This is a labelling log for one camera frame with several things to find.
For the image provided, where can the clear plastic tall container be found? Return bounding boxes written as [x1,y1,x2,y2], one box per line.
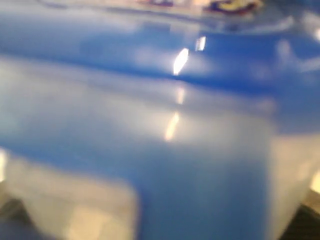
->
[0,57,320,240]

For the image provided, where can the blue plastic lid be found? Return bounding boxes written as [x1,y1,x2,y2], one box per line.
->
[0,0,320,240]

